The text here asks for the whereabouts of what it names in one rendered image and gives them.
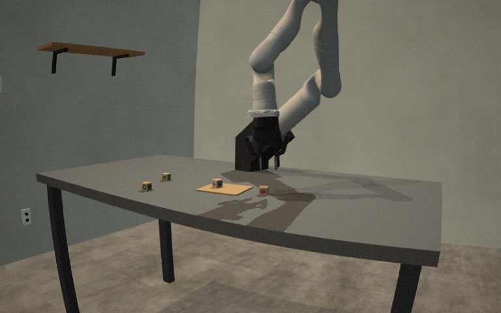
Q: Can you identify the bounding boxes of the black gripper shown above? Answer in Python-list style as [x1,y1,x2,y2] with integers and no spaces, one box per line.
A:
[245,117,290,170]

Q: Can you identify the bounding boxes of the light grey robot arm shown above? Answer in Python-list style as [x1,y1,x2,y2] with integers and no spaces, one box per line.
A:
[247,0,341,134]

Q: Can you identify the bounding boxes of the tan flat mat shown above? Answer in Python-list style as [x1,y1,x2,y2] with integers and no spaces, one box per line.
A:
[196,183,254,196]

